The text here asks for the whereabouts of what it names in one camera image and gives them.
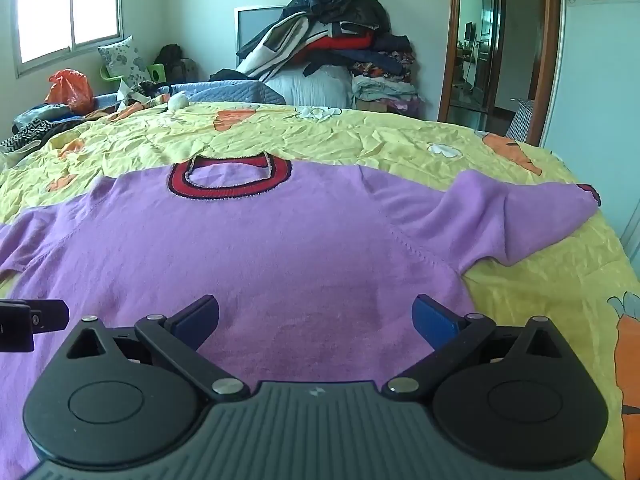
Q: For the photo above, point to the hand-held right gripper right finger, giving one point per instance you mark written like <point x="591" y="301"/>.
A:
<point x="434" y="321"/>

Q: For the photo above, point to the floral pillow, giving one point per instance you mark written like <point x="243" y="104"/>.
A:
<point x="122" y="60"/>

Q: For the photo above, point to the checked basket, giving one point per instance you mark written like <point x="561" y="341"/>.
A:
<point x="520" y="120"/>

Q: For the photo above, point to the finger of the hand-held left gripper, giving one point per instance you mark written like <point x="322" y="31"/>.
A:
<point x="50" y="316"/>

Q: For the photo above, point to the black white patterned cloth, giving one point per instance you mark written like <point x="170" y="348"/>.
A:
<point x="25" y="135"/>

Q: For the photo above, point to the pile of clothes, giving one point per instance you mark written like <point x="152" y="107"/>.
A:
<point x="330" y="35"/>

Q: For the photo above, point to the white fluffy ball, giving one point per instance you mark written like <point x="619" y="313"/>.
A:
<point x="178" y="101"/>

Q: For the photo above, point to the orange plastic bag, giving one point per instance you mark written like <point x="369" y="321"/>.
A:
<point x="70" y="91"/>

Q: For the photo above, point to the dark bag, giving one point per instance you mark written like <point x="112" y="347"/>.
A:
<point x="172" y="57"/>

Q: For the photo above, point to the yellow printed bedsheet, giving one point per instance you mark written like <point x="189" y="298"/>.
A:
<point x="375" y="130"/>

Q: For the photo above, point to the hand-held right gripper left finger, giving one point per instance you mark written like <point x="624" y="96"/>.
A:
<point x="196" y="321"/>

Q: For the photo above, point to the wooden door frame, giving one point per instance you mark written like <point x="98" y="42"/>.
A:
<point x="547" y="60"/>

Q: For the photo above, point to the grey framed panel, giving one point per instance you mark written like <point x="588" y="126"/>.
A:
<point x="252" y="27"/>

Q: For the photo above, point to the purple sweater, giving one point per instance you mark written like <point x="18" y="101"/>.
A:
<point x="300" y="235"/>

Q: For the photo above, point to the green plastic chair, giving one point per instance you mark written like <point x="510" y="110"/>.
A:
<point x="156" y="72"/>

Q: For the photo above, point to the window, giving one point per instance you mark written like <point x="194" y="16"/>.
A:
<point x="65" y="5"/>

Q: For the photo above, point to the blue quilted blanket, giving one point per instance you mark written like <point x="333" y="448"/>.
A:
<point x="225" y="91"/>

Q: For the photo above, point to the dark clothes heap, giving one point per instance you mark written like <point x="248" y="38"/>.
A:
<point x="47" y="112"/>

